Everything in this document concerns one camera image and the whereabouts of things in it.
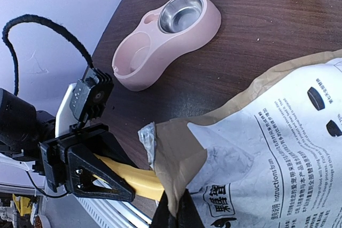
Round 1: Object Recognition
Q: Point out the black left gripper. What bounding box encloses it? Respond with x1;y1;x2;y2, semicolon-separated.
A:
33;124;138;202

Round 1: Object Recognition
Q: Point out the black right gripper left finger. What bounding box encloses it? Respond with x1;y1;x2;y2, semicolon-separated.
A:
149;192;177;228

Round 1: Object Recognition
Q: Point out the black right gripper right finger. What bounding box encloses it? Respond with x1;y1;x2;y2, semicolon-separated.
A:
176;189;204;228

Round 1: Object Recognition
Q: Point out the yellow plastic scoop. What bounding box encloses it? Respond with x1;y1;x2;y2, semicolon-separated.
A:
95;154;164;201

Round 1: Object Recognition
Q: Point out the pet food bag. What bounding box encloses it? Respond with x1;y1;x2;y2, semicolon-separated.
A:
138;50;341;227

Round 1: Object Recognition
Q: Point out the pink double pet feeder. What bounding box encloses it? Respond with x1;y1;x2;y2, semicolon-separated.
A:
112;0;221;91

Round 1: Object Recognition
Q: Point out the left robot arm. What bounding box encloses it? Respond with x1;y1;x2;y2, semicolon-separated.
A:
1;89;135;202

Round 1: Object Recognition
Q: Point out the stainless steel bowl insert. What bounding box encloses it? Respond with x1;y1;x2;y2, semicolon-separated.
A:
158;0;203;34

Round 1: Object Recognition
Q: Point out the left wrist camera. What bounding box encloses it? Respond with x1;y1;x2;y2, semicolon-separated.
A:
55;68;114;137

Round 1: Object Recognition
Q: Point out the black braided left cable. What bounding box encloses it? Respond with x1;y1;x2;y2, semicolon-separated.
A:
2;14;95;97

